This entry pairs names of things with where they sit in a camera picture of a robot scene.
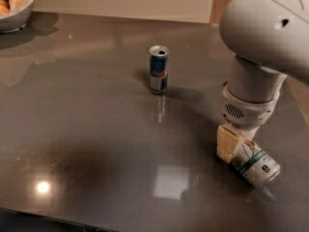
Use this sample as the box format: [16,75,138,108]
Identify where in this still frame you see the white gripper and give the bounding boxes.
[216,83,280,163]

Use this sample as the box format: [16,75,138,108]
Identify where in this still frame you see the white green 7up can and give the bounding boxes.
[230,139,281,188]

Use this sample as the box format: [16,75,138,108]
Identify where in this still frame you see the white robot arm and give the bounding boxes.
[217,0,309,162]

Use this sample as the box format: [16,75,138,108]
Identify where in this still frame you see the blue silver Red Bull can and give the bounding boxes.
[149,45,169,95]

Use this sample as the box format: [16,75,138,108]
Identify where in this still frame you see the white fruit bowl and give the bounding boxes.
[0,0,35,33]

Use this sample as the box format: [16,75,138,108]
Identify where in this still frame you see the orange fruit lower middle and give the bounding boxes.
[9,0,24,10]

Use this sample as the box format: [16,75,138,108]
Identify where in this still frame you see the orange fruit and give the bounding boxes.
[0,5,10,15]
[9,0,24,10]

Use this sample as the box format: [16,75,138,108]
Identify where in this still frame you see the orange fruit bottom left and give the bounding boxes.
[0,5,10,15]

